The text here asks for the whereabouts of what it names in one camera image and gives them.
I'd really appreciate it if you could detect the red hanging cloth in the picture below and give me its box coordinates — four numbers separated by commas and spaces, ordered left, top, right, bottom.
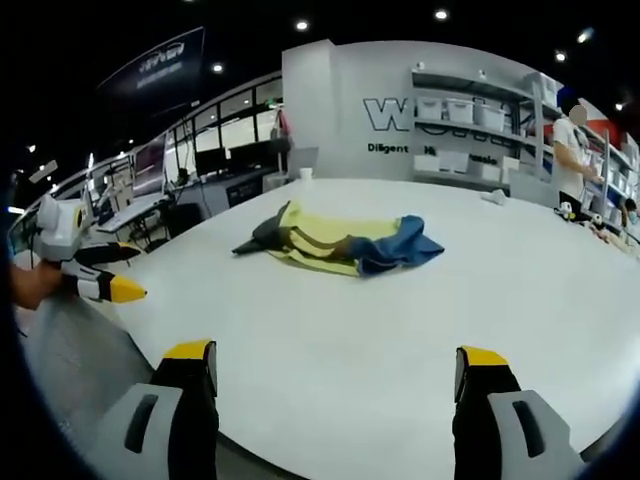
271, 106, 294, 142

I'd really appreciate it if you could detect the person's left hand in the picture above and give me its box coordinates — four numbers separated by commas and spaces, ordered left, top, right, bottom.
9, 260, 65, 310

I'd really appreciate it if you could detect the grey shelving rack with boxes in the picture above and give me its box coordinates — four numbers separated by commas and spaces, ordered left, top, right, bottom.
582, 99, 640, 224

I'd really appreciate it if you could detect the black computer monitor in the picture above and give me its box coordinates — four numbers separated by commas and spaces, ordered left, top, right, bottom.
193, 146, 230, 177

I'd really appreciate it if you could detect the white office desk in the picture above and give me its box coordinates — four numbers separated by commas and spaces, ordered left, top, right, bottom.
94, 192, 169, 236

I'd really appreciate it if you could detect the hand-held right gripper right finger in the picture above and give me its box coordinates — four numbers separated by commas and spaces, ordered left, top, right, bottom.
451, 344, 590, 480

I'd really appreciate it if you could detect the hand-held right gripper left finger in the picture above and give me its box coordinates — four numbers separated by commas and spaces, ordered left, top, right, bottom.
92, 338, 221, 480

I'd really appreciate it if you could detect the pile of plush toys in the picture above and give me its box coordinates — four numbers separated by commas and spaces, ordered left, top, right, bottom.
585, 212, 635, 249

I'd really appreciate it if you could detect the group of white storage bins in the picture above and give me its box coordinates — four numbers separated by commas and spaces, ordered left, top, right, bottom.
412, 95, 516, 184

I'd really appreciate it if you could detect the pink display screen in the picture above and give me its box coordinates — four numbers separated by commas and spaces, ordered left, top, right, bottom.
131, 133, 169, 197

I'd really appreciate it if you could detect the grey metal shelving unit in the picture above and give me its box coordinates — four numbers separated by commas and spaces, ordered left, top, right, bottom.
410, 65, 561, 194

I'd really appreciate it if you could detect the dark hanging banner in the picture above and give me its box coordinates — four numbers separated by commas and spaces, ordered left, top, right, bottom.
96, 26, 207, 110

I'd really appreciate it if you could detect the yellow blue grey garment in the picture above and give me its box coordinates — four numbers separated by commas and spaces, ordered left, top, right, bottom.
231, 200, 447, 279

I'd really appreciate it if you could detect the grey counter cabinet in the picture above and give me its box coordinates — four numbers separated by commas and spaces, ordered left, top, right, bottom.
223, 168, 290, 207

